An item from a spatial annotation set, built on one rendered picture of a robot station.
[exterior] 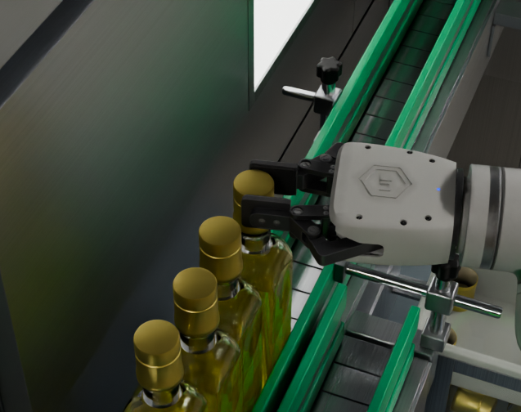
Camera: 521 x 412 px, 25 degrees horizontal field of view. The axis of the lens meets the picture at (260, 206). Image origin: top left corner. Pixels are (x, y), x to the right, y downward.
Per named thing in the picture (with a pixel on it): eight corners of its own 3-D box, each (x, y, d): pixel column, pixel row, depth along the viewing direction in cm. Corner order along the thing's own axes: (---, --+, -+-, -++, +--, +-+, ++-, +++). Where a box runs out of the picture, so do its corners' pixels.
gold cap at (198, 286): (186, 297, 95) (183, 260, 92) (226, 311, 94) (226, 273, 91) (166, 329, 93) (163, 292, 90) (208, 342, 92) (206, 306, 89)
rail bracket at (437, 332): (339, 300, 125) (345, 217, 117) (495, 347, 121) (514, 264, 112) (330, 320, 123) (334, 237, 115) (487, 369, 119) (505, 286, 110)
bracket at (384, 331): (352, 347, 130) (356, 304, 125) (436, 373, 127) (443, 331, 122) (341, 370, 128) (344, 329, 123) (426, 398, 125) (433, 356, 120)
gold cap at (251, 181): (230, 233, 100) (229, 195, 97) (235, 203, 102) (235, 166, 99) (271, 236, 99) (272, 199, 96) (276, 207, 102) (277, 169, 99)
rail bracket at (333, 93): (288, 130, 146) (290, 42, 137) (341, 144, 144) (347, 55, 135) (276, 150, 144) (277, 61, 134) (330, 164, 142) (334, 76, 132)
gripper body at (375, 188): (476, 140, 98) (339, 126, 99) (473, 227, 90) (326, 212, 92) (464, 204, 103) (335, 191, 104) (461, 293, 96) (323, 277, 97)
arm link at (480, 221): (502, 141, 97) (465, 138, 97) (502, 218, 91) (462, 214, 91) (488, 214, 103) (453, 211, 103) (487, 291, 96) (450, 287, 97)
